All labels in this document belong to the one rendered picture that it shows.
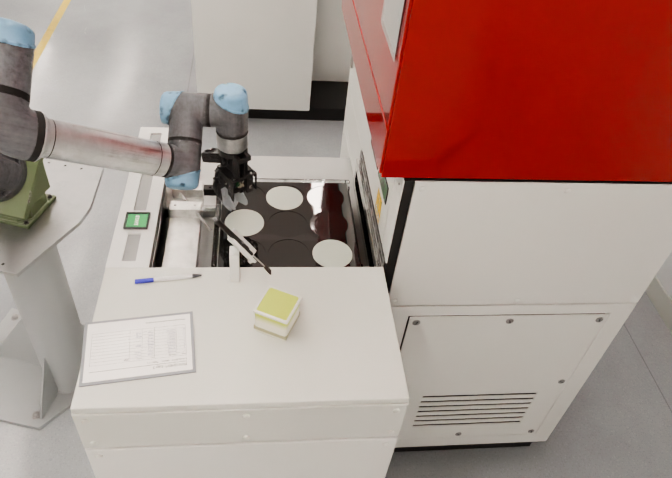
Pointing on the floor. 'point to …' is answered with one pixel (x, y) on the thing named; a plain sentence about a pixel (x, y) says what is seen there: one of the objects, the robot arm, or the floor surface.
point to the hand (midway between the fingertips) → (230, 204)
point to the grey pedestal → (39, 345)
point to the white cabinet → (249, 459)
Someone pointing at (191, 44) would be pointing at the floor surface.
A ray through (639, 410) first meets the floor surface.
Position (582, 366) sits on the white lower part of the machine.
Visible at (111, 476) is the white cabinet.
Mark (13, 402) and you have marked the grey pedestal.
